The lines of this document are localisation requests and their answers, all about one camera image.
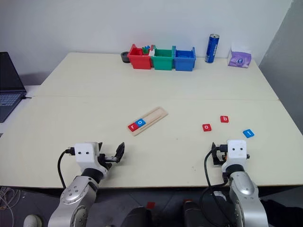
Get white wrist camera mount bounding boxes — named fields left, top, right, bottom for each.
left=74, top=141, right=100, bottom=170
left=226, top=139, right=247, bottom=166

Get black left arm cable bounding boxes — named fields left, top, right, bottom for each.
left=58, top=148, right=76, bottom=190

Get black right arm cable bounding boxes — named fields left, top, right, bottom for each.
left=200, top=144, right=229, bottom=227

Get purple tissue pack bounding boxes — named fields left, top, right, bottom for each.
left=227, top=44, right=252, bottom=69

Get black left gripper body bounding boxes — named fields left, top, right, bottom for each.
left=97, top=152, right=119, bottom=172

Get blue plastic bin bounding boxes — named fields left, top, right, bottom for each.
left=174, top=46, right=196, bottom=71

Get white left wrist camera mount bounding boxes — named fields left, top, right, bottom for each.
left=74, top=141, right=100, bottom=170

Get dark grey laptop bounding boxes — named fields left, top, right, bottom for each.
left=0, top=52, right=27, bottom=123

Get wooden letter tray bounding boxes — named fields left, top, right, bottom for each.
left=127, top=106, right=169, bottom=137

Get white shoe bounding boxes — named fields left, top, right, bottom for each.
left=23, top=214, right=45, bottom=227

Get green plastic bin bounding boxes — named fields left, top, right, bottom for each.
left=151, top=44, right=176, bottom=71

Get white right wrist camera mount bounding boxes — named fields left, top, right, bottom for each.
left=226, top=139, right=247, bottom=166

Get red plastic bin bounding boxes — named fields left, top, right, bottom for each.
left=127, top=44, right=153, bottom=70

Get blue drink can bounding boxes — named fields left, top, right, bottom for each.
left=205, top=34, right=220, bottom=64

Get dark rounded shape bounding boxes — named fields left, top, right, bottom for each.
left=182, top=201, right=206, bottom=227
left=123, top=205, right=152, bottom=227

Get loose floor wires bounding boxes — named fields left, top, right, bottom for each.
left=0, top=186, right=21, bottom=213

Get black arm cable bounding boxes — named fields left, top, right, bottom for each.
left=200, top=144, right=229, bottom=227
left=58, top=148, right=76, bottom=190

